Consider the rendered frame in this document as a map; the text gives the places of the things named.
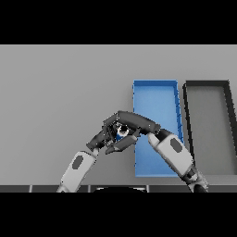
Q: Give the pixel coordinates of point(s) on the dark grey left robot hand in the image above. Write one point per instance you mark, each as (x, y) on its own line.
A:
(100, 139)

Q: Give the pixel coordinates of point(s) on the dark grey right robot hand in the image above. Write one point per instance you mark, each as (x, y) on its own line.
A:
(135, 122)

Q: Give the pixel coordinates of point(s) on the blue pipe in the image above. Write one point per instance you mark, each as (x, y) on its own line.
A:
(121, 132)

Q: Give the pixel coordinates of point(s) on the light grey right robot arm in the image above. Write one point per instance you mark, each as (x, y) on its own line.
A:
(176, 154)

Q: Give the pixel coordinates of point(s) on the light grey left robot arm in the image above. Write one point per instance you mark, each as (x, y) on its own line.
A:
(75, 169)

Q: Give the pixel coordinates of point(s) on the blue bin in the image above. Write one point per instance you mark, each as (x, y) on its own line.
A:
(155, 105)

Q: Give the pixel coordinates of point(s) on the dark grey bin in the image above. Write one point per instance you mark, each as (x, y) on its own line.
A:
(209, 123)

